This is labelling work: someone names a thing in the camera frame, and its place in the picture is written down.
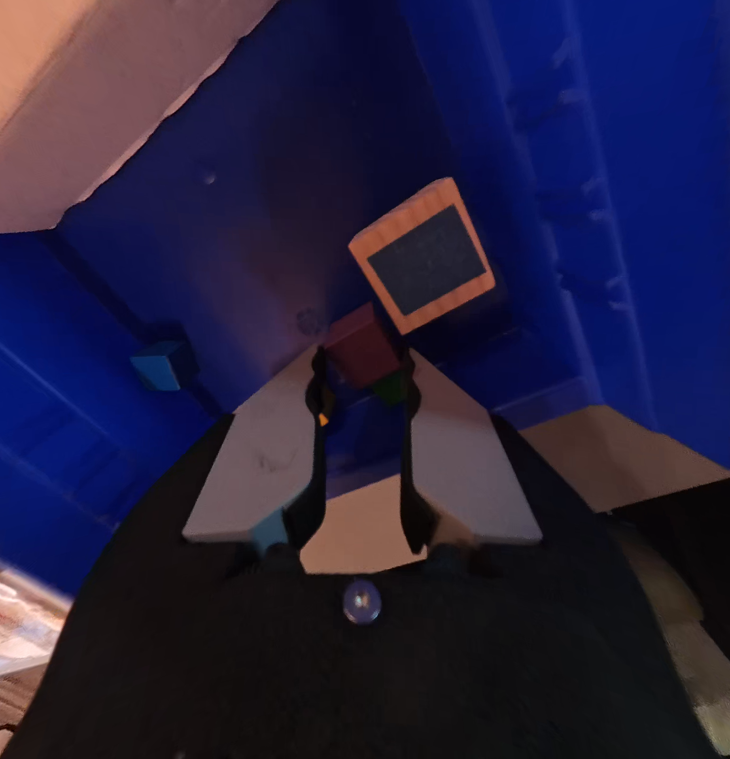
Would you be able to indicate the magenta cube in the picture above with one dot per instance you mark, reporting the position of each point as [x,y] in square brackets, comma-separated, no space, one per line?
[362,350]

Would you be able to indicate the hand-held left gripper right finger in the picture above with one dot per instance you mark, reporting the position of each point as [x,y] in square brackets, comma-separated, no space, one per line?
[466,468]

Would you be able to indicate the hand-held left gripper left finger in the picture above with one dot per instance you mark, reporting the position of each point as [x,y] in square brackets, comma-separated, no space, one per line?
[258,462]

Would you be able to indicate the wooden cube with blue face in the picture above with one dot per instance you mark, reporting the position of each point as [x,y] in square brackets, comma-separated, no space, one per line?
[424,261]

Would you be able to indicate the white cardboard mailer box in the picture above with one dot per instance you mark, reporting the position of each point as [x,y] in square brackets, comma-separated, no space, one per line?
[74,118]

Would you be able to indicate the green cube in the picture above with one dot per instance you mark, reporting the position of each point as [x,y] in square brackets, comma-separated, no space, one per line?
[392,390]

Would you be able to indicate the blue plastic bin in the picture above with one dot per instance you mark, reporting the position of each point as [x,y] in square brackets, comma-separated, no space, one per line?
[222,237]

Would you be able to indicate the person's dark clothed body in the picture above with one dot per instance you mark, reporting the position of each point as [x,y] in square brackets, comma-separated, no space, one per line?
[697,563]

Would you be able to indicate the small blue cube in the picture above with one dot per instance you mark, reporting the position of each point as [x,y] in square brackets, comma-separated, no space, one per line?
[157,367]

